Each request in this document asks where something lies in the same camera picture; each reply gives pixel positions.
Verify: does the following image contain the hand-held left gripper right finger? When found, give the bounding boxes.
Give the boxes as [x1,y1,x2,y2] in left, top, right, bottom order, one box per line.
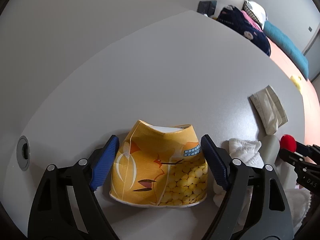
[201,134,293,240]

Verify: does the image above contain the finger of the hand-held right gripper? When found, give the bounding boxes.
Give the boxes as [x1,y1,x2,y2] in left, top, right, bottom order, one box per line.
[279,149,315,170]
[295,141,320,160]

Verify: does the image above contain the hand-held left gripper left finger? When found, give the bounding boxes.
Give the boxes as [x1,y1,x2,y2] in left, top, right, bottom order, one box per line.
[27,134,120,240]

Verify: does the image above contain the red plush ball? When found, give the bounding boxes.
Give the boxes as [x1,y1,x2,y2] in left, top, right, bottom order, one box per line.
[280,135,297,152]

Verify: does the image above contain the crushed yellow paper cup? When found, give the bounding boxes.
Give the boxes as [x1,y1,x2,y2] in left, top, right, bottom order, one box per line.
[109,119,208,208]

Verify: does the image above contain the white terry towel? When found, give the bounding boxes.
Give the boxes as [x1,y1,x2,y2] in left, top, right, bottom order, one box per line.
[212,138,263,227]

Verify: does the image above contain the bed with orange sheet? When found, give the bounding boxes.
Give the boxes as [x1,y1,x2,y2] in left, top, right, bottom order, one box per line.
[269,41,320,153]

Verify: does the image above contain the beige tissue pack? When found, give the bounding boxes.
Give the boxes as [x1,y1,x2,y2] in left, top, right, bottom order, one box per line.
[248,85,288,135]

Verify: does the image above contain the yellow plush toy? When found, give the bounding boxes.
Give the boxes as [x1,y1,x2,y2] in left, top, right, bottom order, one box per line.
[290,75,303,90]

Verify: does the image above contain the grey table grommet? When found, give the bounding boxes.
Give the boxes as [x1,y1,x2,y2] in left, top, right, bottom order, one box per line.
[16,135,30,172]

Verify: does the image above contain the teal pillow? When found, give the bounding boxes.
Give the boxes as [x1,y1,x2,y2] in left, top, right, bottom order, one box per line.
[262,20,309,79]

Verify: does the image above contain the navy printed blanket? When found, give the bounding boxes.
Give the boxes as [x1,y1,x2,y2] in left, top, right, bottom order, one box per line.
[217,5,272,57]

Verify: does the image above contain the pink cloth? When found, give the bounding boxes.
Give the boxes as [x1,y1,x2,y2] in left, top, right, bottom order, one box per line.
[240,10,263,29]

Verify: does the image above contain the chequered white pillow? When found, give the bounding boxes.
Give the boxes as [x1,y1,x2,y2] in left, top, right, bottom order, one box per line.
[242,0,268,28]

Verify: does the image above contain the black box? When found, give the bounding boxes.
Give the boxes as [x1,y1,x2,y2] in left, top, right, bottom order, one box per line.
[197,0,217,15]

